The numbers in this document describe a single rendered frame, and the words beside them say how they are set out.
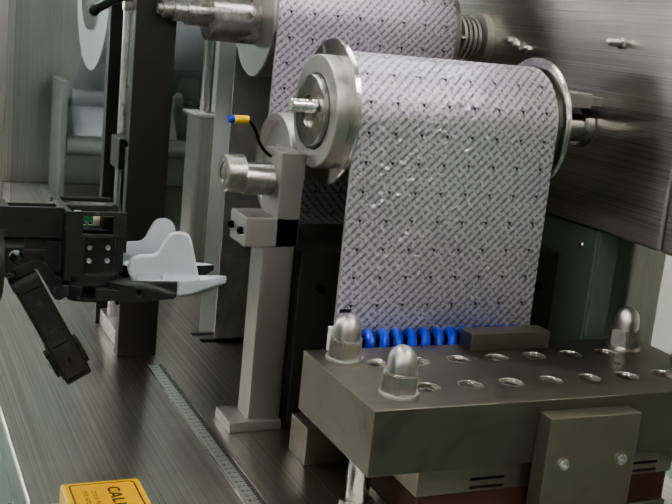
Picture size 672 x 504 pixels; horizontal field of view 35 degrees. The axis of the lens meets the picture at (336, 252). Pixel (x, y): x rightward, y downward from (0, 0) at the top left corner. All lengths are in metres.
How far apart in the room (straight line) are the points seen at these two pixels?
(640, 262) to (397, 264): 0.45
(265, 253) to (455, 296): 0.21
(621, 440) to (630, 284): 0.45
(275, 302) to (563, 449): 0.35
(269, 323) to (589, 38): 0.49
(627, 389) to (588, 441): 0.08
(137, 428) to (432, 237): 0.37
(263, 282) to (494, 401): 0.30
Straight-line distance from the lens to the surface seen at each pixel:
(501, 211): 1.12
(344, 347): 0.98
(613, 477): 1.02
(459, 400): 0.93
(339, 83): 1.03
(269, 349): 1.14
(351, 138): 1.02
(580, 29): 1.27
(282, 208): 1.09
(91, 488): 0.96
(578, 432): 0.98
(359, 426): 0.91
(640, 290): 1.44
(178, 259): 0.96
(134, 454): 1.09
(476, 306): 1.14
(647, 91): 1.17
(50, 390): 1.25
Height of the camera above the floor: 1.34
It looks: 12 degrees down
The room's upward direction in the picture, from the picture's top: 6 degrees clockwise
